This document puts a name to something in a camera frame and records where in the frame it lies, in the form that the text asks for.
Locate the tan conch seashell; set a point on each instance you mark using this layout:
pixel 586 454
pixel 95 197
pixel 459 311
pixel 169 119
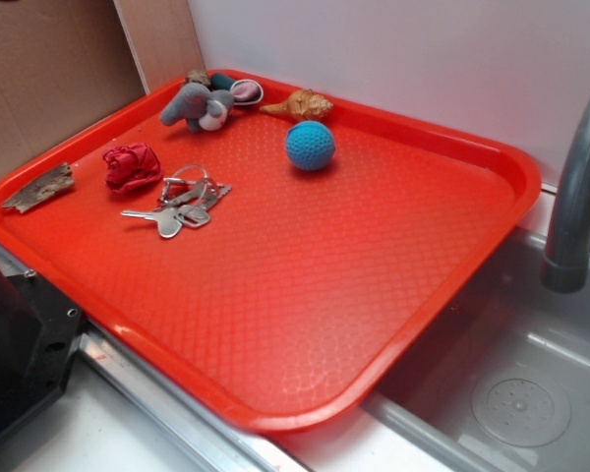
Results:
pixel 301 105

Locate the brown bark wood piece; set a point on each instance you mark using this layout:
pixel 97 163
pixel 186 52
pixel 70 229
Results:
pixel 49 185

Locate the grey plastic sink basin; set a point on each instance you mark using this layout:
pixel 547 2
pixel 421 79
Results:
pixel 500 380

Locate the silver key bunch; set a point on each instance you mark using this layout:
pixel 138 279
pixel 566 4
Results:
pixel 185 200

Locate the grey plush elephant toy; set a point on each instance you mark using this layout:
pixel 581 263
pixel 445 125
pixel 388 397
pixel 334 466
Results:
pixel 205 101

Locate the blue knitted ball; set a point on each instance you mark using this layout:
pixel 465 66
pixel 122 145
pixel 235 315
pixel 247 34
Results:
pixel 310 146

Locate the grey plastic faucet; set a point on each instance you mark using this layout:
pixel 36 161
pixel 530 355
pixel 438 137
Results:
pixel 567 251

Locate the brown cardboard panel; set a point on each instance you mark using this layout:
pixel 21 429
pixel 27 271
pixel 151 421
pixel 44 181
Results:
pixel 64 65

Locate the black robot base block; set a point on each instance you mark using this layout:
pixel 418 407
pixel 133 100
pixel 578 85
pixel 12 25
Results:
pixel 39 335

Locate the red plastic tray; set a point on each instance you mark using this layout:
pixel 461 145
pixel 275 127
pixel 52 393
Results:
pixel 305 287

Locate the crumpled red cloth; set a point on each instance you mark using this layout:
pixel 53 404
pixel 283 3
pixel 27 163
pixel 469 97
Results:
pixel 131 167

